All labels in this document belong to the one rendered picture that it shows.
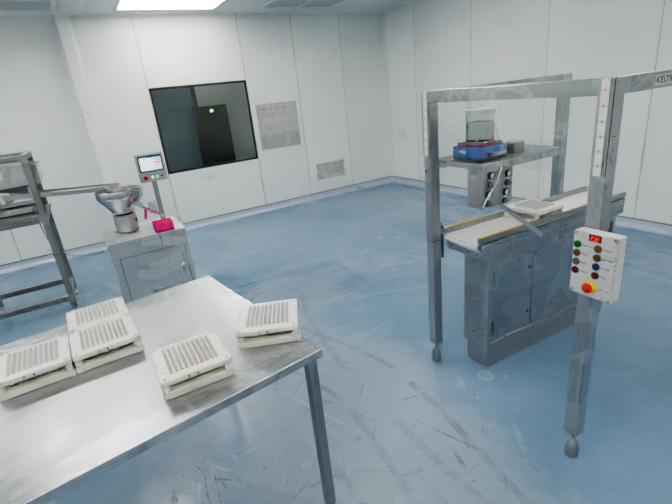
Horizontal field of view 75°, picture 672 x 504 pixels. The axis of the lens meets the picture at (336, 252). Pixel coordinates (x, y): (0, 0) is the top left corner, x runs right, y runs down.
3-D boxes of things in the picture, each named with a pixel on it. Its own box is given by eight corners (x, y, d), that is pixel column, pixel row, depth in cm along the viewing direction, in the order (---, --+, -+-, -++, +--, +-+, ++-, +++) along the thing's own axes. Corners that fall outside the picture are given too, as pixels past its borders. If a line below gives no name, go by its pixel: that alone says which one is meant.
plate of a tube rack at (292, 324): (236, 338, 170) (235, 333, 169) (242, 309, 193) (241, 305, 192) (298, 329, 171) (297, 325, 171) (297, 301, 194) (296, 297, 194)
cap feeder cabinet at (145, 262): (131, 328, 377) (106, 246, 351) (124, 305, 424) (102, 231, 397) (203, 305, 405) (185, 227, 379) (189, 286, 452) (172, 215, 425)
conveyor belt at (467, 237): (476, 253, 239) (476, 244, 237) (444, 242, 260) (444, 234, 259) (624, 203, 295) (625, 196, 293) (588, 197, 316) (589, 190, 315)
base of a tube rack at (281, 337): (238, 349, 172) (237, 344, 171) (244, 319, 195) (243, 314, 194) (300, 340, 173) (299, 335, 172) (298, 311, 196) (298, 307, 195)
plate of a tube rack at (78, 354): (73, 363, 165) (71, 358, 164) (69, 337, 185) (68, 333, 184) (141, 339, 177) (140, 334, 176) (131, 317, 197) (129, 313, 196)
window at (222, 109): (168, 174, 627) (148, 88, 587) (168, 174, 628) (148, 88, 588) (258, 158, 689) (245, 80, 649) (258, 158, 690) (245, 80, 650)
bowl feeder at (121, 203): (108, 240, 365) (95, 196, 352) (105, 231, 394) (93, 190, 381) (168, 227, 387) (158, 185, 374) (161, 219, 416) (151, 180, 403)
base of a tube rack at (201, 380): (165, 401, 146) (163, 395, 145) (154, 366, 166) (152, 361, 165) (235, 373, 157) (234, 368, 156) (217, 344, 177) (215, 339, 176)
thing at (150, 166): (152, 224, 400) (134, 156, 378) (150, 222, 408) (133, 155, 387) (178, 219, 410) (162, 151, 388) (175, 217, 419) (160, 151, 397)
